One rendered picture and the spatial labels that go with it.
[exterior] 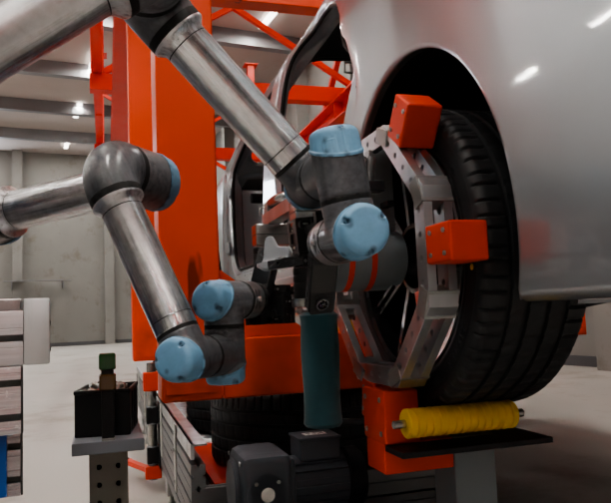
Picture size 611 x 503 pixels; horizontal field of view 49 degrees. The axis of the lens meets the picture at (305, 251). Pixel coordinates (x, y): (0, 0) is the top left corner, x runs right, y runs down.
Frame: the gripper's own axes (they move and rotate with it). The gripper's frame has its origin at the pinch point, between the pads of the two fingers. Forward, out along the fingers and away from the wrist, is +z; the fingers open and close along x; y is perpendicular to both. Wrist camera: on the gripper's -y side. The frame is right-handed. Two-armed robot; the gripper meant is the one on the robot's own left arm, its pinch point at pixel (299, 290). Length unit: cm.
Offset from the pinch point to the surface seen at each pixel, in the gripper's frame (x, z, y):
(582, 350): -15, 699, 61
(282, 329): -20.9, 27.4, 9.5
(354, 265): 17.3, -7.0, -4.1
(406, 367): 27.9, -8.7, 16.6
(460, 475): 32, 10, 41
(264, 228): -7.6, -1.7, -14.9
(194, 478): -44, 16, 49
